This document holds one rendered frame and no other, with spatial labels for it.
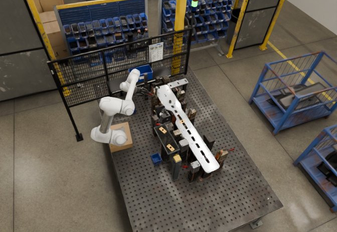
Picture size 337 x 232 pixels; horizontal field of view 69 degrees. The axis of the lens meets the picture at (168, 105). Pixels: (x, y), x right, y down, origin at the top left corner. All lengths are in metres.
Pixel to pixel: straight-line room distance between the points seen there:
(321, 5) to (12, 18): 3.88
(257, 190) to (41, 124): 3.44
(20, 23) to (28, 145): 1.81
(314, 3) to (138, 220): 2.61
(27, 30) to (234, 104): 3.58
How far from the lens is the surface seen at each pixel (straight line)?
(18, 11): 4.02
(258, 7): 5.47
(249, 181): 3.15
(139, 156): 3.10
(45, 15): 5.78
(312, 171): 4.26
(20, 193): 4.08
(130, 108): 2.29
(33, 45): 4.28
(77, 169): 3.96
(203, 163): 2.76
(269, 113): 4.62
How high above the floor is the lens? 3.40
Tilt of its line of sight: 49 degrees down
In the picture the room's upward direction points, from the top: 4 degrees clockwise
